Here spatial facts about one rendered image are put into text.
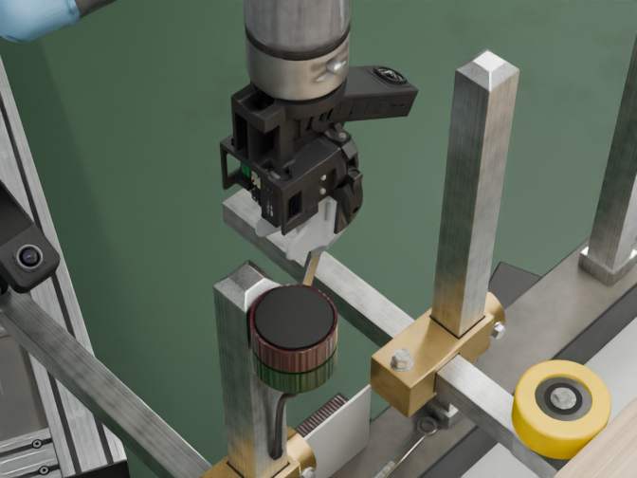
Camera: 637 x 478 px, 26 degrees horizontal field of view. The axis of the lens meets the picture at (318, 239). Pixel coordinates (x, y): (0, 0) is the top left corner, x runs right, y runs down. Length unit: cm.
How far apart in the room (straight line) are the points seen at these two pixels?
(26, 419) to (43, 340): 76
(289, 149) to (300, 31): 12
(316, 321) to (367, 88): 22
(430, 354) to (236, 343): 31
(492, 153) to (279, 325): 26
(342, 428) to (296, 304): 37
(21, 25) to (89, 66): 189
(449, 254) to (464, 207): 7
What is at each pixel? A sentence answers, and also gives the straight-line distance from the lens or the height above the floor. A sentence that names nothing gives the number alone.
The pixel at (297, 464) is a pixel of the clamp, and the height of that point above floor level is 87.
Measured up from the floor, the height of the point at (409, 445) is 71.
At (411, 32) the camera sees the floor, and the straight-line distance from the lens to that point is 287.
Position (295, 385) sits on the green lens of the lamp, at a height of 107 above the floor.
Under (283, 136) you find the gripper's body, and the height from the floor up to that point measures 114.
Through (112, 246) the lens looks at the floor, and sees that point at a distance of 248.
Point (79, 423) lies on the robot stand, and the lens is 198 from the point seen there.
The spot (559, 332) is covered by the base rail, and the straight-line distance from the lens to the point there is 147.
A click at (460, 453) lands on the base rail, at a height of 68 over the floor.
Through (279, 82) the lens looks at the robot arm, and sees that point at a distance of 98.
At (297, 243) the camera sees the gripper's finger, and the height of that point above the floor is 102.
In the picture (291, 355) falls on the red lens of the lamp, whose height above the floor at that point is 111.
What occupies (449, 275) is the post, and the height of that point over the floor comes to 92.
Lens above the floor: 186
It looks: 49 degrees down
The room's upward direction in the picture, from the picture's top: straight up
